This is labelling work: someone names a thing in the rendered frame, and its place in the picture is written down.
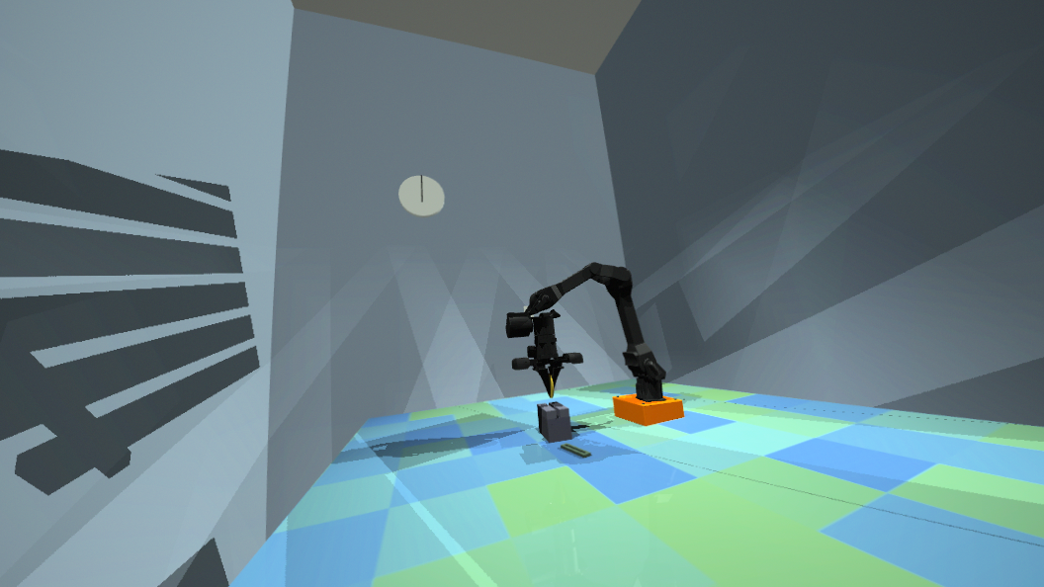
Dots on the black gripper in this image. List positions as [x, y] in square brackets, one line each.
[546, 348]

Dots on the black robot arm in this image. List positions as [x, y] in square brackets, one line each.
[619, 283]

